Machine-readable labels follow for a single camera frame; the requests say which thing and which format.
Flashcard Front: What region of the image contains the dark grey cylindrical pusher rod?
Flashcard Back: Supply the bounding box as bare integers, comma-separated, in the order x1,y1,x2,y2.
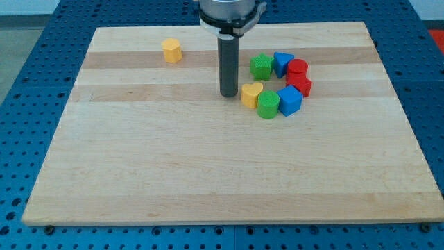
218,38,239,97

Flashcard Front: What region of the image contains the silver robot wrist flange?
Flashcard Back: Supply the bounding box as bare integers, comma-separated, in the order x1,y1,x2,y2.
198,0,267,38

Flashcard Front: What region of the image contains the yellow heart block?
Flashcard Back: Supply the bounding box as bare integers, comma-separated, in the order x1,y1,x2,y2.
241,82,264,109

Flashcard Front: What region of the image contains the yellow hexagon block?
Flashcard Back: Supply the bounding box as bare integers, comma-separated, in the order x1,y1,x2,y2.
161,38,182,63

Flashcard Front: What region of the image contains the green star block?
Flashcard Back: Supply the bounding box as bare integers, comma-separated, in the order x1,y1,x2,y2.
250,53,274,81

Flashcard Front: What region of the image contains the blue triangle block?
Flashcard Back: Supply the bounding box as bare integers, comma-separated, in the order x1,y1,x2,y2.
273,52,294,78

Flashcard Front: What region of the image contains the green cylinder block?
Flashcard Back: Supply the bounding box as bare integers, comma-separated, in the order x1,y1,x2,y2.
257,90,280,119

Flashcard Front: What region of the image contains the red cylinder block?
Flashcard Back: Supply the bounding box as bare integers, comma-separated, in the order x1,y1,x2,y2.
287,59,309,78

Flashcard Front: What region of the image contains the red pentagon block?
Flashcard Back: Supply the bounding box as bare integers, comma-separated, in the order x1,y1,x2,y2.
286,74,312,97

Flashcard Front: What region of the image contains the blue cube block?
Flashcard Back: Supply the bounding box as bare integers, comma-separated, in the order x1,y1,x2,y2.
277,85,304,117

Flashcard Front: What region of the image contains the light wooden board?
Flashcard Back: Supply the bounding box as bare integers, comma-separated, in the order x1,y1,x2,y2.
22,22,443,226

